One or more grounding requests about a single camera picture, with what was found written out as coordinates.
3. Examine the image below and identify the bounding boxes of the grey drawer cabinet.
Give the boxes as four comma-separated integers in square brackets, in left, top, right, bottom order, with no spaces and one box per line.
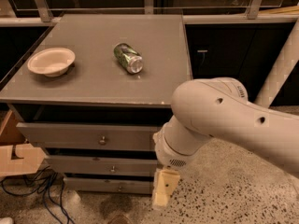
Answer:
[0,14,191,183]

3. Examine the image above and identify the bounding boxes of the grey middle drawer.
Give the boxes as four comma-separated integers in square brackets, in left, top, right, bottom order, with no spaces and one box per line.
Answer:
[46,155,158,176]

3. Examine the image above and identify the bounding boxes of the wooden board piece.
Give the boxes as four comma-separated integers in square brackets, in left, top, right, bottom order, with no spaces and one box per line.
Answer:
[0,110,45,179]

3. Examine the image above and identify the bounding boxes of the brown shoe tip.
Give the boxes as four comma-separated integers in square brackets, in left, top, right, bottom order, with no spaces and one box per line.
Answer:
[107,215,132,224]

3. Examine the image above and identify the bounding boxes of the metal railing with glass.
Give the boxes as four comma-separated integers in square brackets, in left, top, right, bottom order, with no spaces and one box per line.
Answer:
[0,0,299,27]

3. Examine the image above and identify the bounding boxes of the dark cabinet behind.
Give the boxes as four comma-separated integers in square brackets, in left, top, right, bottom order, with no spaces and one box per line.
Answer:
[186,22,294,102]

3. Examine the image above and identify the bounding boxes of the green soda can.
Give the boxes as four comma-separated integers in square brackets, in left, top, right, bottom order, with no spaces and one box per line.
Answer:
[113,43,143,74]

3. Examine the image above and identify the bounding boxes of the white paper bowl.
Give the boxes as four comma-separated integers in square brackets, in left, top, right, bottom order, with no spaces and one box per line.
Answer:
[27,48,76,77]

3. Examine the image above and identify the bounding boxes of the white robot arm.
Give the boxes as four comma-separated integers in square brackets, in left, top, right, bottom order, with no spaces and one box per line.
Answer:
[152,23,299,210]

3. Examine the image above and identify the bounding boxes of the grey bottom drawer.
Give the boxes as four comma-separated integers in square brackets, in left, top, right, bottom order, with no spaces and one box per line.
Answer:
[64,177,153,195]

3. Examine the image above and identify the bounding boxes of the grey drawer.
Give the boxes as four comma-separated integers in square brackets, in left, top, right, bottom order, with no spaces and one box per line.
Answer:
[64,177,153,195]
[46,155,158,176]
[17,122,159,151]

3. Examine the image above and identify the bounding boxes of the grey top drawer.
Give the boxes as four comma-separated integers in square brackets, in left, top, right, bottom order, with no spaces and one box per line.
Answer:
[17,122,159,151]

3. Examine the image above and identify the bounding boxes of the blue black floor cables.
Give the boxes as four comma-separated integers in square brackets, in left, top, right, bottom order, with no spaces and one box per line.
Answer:
[0,168,76,224]

